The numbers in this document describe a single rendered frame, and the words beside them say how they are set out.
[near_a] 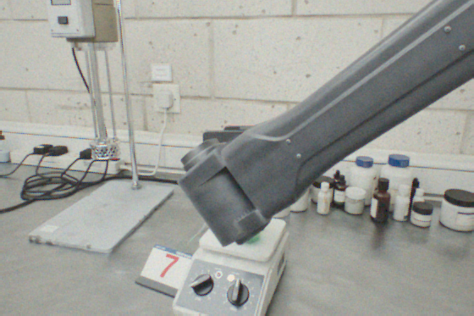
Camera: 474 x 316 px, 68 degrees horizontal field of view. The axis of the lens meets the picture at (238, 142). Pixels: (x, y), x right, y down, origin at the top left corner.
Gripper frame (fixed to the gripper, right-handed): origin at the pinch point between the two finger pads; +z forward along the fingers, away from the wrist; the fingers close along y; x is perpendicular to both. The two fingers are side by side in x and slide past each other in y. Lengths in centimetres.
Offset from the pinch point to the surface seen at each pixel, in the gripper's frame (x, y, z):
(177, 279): 24.3, 11.1, -1.9
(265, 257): 17.0, -3.3, -6.2
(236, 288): 19.3, 1.0, -10.3
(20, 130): 15, 75, 62
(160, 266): 23.6, 14.5, 0.5
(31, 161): 24, 68, 54
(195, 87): 0, 14, 51
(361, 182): 19.5, -28.9, 27.4
